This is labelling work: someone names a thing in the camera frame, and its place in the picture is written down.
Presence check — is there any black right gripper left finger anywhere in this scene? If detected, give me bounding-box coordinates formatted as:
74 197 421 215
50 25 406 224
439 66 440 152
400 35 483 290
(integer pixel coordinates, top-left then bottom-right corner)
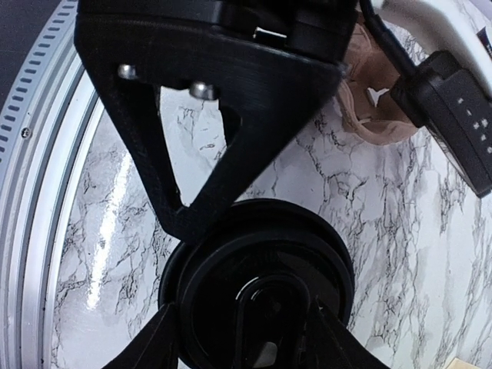
103 304 178 369

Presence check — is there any brown paper takeout bag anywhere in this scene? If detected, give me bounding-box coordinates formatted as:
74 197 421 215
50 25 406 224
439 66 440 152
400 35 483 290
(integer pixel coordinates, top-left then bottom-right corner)
446 357 480 369

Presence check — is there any brown cardboard cup carrier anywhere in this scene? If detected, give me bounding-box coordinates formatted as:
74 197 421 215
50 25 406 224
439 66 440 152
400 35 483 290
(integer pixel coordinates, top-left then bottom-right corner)
337 18 417 145

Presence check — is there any aluminium front frame rail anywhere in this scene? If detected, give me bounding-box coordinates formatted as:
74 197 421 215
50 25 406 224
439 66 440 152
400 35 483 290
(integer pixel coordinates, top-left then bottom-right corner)
1 1 104 368

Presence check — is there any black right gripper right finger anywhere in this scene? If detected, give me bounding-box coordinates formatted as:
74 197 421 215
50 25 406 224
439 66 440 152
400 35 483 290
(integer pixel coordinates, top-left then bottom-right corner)
306 299 384 368

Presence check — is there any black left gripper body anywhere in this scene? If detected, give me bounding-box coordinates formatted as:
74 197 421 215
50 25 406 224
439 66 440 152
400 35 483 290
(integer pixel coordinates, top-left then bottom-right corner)
78 1 356 62

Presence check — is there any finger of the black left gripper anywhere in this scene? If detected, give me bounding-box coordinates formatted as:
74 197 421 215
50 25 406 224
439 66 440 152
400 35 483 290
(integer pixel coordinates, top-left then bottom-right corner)
75 15 342 243

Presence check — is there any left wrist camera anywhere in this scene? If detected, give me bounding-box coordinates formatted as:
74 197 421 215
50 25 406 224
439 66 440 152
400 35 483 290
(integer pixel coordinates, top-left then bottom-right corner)
390 0 492 199

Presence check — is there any black cup lid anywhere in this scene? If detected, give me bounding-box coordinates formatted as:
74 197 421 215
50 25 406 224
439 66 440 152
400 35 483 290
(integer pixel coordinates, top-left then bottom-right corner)
158 199 354 368

